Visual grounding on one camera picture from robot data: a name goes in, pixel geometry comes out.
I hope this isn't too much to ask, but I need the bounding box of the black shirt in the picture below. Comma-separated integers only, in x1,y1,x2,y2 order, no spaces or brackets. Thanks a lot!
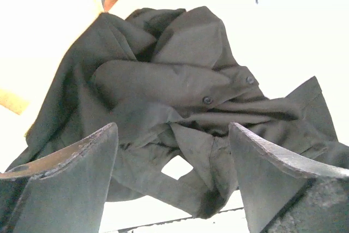
12,7,348,219

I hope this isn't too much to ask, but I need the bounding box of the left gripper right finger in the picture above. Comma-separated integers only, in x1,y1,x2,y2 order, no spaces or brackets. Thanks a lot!
229,123,348,232

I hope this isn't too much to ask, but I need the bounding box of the wooden clothes rack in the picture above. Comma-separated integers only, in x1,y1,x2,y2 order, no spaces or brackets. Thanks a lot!
1,0,104,114

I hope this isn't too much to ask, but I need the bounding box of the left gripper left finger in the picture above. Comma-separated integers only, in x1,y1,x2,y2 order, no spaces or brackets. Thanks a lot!
1,123,118,232

